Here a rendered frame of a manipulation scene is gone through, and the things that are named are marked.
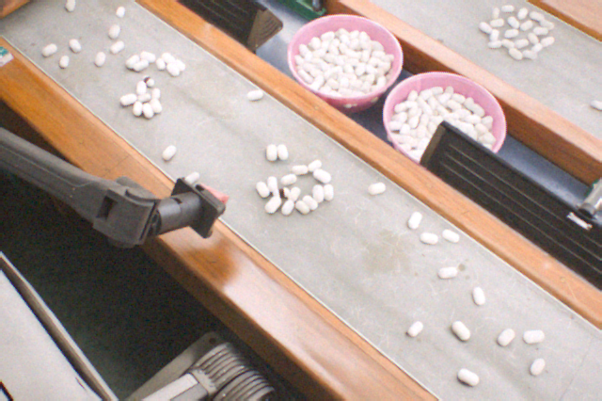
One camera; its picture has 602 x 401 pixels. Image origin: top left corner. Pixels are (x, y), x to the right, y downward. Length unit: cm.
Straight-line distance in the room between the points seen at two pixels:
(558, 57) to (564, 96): 12
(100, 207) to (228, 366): 34
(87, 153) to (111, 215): 42
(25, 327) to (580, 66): 143
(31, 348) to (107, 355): 156
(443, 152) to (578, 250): 23
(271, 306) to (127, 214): 34
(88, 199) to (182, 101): 53
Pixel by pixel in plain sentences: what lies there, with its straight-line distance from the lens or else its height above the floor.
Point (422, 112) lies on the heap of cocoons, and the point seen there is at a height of 73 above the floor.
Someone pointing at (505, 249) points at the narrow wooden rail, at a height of 76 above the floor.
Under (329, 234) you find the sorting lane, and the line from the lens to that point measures 125.
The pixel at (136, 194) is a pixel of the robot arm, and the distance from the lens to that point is 98.
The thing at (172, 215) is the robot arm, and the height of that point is 96.
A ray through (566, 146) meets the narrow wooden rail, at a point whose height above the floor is 75.
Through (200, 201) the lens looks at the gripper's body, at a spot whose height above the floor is 91.
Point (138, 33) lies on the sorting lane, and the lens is 164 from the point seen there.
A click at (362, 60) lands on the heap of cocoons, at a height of 74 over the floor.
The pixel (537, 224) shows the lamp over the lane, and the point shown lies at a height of 107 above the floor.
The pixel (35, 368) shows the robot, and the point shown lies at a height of 144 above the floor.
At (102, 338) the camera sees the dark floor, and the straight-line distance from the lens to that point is 204.
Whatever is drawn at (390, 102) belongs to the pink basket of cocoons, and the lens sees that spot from 143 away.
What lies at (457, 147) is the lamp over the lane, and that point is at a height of 110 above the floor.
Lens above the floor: 184
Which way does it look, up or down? 59 degrees down
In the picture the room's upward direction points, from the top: 1 degrees clockwise
